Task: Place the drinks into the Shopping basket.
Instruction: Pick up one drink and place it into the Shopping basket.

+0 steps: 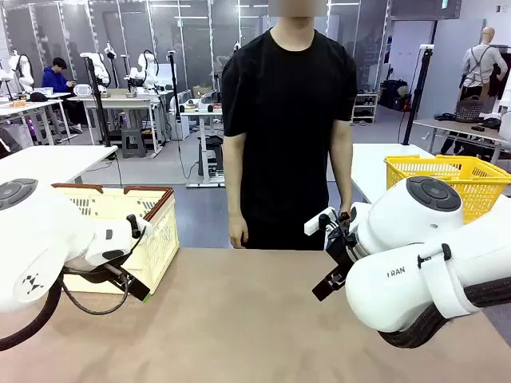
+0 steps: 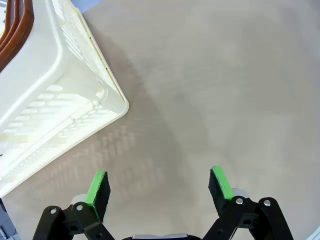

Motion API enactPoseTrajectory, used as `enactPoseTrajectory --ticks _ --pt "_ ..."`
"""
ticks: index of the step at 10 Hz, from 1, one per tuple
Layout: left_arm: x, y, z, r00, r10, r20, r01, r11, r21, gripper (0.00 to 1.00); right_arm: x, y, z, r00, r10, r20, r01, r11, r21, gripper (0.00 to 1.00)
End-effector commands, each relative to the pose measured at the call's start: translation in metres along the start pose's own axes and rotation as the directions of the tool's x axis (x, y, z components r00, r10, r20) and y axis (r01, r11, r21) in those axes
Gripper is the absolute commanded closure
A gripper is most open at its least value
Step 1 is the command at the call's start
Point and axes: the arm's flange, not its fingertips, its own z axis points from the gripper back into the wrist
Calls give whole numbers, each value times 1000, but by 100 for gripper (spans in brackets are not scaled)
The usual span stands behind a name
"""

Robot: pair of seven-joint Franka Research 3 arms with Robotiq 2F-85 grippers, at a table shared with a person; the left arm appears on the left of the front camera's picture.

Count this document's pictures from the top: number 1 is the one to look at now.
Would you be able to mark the person's left hand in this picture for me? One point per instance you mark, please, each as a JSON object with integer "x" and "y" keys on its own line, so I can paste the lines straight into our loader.
{"x": 345, "y": 210}

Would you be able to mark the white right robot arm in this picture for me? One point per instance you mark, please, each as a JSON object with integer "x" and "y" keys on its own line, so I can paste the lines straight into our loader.
{"x": 419, "y": 255}

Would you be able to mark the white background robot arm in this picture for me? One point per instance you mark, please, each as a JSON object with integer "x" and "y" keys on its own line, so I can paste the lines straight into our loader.
{"x": 22, "y": 69}
{"x": 148, "y": 69}
{"x": 100, "y": 68}

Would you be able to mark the grey background desk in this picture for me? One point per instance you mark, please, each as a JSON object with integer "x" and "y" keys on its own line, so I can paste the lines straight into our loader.
{"x": 459, "y": 127}

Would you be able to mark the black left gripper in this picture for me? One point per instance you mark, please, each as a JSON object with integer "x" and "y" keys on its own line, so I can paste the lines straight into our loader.
{"x": 113, "y": 276}

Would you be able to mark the white table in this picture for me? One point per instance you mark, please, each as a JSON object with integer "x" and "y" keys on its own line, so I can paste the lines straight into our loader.
{"x": 371, "y": 167}
{"x": 48, "y": 161}

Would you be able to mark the yellow plastic basket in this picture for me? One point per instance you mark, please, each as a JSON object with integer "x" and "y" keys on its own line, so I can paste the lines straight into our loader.
{"x": 479, "y": 179}

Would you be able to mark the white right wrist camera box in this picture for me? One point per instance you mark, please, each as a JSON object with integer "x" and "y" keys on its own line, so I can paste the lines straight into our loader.
{"x": 315, "y": 225}

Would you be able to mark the seated person in blue hoodie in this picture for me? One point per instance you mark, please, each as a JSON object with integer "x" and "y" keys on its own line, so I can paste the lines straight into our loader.
{"x": 56, "y": 81}

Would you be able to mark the person's right hand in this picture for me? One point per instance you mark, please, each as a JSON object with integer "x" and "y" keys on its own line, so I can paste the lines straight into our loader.
{"x": 239, "y": 233}

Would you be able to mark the dark wicker basket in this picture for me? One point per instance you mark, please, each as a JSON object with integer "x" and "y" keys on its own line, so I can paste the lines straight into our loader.
{"x": 469, "y": 109}

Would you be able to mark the black tripod stand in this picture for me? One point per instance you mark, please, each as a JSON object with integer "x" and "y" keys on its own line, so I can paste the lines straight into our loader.
{"x": 97, "y": 103}

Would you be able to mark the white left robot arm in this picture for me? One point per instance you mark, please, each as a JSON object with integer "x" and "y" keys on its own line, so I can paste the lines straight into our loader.
{"x": 36, "y": 239}

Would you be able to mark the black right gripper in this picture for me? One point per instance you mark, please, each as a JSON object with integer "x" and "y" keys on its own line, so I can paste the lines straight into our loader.
{"x": 344, "y": 247}

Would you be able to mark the wooden shoe rack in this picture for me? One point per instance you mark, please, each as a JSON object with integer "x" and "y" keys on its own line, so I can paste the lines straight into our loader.
{"x": 365, "y": 107}

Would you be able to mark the black pole with white top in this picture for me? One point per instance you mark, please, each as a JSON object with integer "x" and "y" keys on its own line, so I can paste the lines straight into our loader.
{"x": 417, "y": 95}

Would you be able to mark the person in black T-shirt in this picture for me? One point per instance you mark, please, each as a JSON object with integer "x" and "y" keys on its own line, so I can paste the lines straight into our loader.
{"x": 287, "y": 119}

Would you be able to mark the grey step stool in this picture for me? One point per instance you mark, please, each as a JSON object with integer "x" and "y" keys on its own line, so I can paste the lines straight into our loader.
{"x": 133, "y": 143}

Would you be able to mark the white standing desk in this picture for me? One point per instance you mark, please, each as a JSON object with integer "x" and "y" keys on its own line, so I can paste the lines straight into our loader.
{"x": 203, "y": 119}

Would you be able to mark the person's right forearm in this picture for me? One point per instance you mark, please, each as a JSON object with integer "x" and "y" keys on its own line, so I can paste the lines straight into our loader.
{"x": 233, "y": 175}

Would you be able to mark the mannequin with apron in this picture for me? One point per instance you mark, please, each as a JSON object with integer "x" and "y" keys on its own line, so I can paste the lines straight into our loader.
{"x": 481, "y": 64}

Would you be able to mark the person's left forearm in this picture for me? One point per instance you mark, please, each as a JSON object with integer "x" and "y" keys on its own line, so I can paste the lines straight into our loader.
{"x": 342, "y": 163}

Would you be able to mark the wooden top background desk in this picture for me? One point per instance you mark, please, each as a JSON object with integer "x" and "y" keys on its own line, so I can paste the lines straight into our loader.
{"x": 120, "y": 97}

